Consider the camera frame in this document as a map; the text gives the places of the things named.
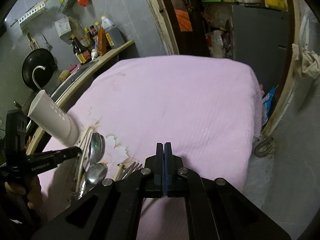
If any steel fork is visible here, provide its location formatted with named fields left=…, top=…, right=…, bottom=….
left=117, top=162, right=143, bottom=181

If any steel spoon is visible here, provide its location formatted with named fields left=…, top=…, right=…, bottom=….
left=78, top=163, right=108, bottom=199
left=84, top=132, right=105, bottom=170

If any white plastic utensil basket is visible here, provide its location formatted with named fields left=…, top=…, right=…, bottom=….
left=28, top=89, right=79, bottom=147

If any wooden chopstick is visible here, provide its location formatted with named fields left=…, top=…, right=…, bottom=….
left=74, top=126, right=93, bottom=193

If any left hand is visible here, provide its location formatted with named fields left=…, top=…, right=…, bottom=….
left=4, top=176, right=43, bottom=209

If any pink table cloth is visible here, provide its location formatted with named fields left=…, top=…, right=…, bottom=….
left=34, top=55, right=262, bottom=239

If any black wok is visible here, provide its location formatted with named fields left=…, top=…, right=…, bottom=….
left=22, top=48, right=57, bottom=92

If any steel sink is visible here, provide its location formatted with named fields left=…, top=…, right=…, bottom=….
left=50, top=60, right=97, bottom=102

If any dark soy sauce bottle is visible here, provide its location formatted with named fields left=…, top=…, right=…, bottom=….
left=71, top=34, right=92, bottom=64

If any dark grey cabinet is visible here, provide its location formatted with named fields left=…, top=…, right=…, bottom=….
left=232, top=5, right=289, bottom=92

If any white knotted rag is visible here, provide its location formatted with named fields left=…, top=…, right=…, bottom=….
left=292, top=43, right=319, bottom=80

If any yellow container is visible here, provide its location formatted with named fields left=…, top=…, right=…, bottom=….
left=264, top=0, right=287, bottom=11

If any white wall rack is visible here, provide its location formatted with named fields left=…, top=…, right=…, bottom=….
left=10, top=0, right=48, bottom=29

